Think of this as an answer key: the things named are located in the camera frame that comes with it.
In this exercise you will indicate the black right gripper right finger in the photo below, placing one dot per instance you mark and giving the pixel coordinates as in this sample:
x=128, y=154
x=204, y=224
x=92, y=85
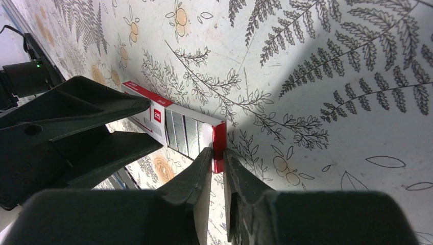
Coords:
x=258, y=214

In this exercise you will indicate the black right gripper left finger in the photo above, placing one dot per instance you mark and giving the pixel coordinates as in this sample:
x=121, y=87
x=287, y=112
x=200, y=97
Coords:
x=175, y=213

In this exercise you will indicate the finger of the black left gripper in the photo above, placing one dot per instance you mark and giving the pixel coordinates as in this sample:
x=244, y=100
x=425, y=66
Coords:
x=74, y=106
x=111, y=154

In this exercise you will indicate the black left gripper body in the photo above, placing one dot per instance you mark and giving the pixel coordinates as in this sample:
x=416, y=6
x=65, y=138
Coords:
x=25, y=172

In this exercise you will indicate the red staple box sleeve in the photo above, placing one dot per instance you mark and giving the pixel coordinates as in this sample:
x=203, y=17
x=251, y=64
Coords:
x=152, y=121

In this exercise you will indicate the red staple box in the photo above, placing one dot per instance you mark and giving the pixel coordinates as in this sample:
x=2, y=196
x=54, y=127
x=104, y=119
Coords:
x=189, y=132

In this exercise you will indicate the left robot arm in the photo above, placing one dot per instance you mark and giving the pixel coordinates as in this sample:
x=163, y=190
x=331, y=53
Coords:
x=20, y=84

